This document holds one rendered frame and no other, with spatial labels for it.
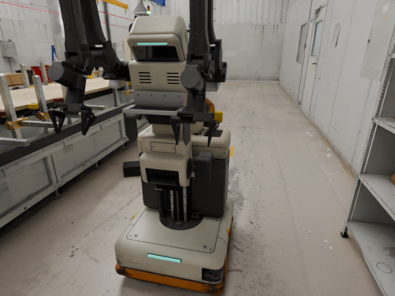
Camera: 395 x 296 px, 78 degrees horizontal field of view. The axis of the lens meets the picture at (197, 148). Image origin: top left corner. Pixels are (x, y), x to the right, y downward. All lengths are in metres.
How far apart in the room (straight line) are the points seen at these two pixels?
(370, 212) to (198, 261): 1.29
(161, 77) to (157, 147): 0.32
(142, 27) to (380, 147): 1.56
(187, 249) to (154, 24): 1.08
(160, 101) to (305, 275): 1.34
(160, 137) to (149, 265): 0.71
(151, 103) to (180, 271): 0.88
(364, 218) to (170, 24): 1.80
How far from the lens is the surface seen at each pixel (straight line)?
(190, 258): 1.38
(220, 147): 1.35
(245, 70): 11.85
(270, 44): 11.85
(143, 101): 1.09
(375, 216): 2.16
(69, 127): 2.23
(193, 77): 0.69
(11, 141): 1.64
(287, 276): 1.74
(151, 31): 1.02
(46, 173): 2.51
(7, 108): 1.90
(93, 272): 1.79
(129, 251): 1.48
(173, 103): 1.04
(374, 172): 1.98
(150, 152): 1.18
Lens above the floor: 1.25
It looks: 21 degrees down
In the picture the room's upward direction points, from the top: straight up
